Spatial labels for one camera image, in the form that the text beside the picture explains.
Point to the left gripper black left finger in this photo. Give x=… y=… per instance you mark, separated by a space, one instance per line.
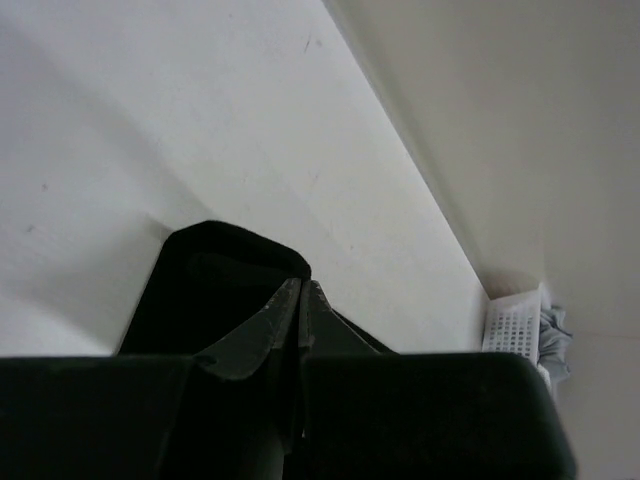
x=256 y=365

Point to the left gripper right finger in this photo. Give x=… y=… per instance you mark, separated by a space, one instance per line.
x=322 y=332

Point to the black tank top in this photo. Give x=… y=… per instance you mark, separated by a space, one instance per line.
x=208 y=279

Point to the grey tank top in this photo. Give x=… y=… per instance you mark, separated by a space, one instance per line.
x=554 y=341

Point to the white plastic basket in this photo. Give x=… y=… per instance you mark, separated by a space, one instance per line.
x=512 y=325

